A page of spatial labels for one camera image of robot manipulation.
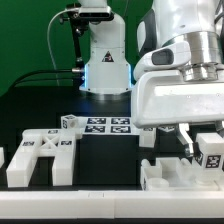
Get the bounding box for white chair back frame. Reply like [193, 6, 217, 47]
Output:
[6, 128, 82, 188]

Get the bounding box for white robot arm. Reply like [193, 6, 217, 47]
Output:
[79, 0, 224, 156]

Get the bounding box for white chair seat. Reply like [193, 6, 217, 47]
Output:
[140, 157, 224, 192]

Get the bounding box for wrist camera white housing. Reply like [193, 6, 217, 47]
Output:
[133, 41, 191, 80]

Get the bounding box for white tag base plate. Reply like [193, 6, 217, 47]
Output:
[78, 117, 140, 135]

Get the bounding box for white left fence piece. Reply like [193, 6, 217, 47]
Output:
[0, 147, 4, 168]

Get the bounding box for black cables on table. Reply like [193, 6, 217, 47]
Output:
[11, 68, 84, 89]

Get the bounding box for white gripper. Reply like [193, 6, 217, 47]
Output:
[131, 70, 224, 157]

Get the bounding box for white front fence bar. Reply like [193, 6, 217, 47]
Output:
[0, 191, 224, 219]

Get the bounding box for grey cable loop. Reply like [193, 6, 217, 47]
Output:
[46, 8, 78, 87]

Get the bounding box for black camera stand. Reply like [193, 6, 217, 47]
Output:
[59, 3, 87, 68]

